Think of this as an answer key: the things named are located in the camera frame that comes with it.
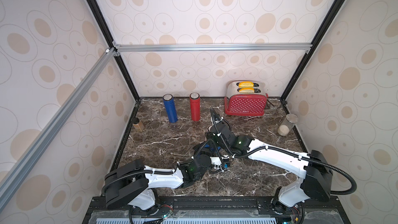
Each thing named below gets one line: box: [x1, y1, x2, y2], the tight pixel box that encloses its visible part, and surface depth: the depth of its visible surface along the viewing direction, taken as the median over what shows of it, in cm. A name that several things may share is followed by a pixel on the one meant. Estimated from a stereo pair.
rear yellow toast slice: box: [238, 81, 254, 89], surface depth 102 cm
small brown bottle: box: [132, 117, 145, 133], surface depth 99 cm
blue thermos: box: [162, 93, 179, 123], surface depth 96 cm
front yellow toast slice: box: [238, 87, 255, 94], surface depth 99 cm
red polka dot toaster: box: [224, 80, 269, 117], surface depth 102 cm
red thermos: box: [189, 92, 201, 122], surface depth 98 cm
